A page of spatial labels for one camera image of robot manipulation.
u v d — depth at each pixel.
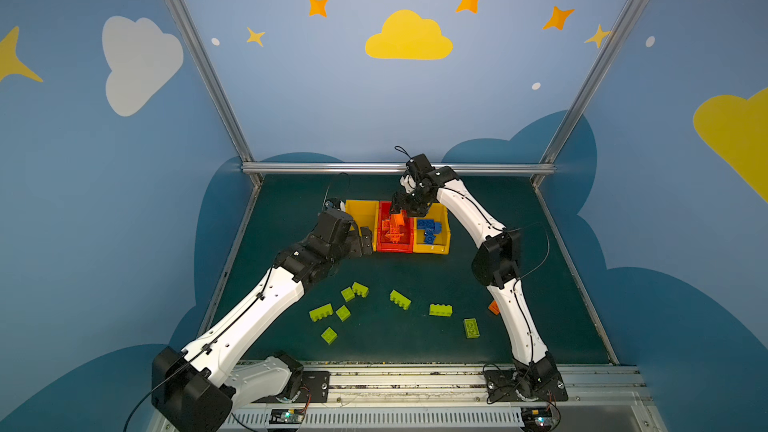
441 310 0.86
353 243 0.69
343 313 0.86
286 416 0.71
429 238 1.02
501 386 0.75
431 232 1.04
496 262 0.61
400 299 0.88
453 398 0.73
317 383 0.75
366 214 1.10
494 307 0.69
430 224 1.06
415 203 0.86
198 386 0.37
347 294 0.89
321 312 0.84
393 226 1.01
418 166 0.80
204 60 0.85
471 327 0.84
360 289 0.89
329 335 0.82
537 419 0.71
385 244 0.98
